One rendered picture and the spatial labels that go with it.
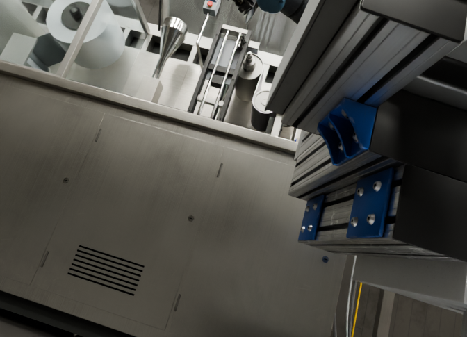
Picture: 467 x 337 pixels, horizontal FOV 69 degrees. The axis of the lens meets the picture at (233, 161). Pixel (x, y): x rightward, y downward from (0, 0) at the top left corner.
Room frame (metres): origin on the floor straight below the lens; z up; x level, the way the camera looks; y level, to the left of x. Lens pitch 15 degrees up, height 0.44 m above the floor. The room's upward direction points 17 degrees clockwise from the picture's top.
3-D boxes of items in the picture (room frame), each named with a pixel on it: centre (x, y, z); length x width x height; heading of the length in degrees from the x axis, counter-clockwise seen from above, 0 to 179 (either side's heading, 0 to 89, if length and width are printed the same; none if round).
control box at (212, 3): (1.56, 0.36, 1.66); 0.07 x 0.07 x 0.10; 84
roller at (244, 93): (1.64, 0.06, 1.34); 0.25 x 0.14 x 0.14; 175
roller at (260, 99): (1.62, -0.07, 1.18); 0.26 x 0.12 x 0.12; 175
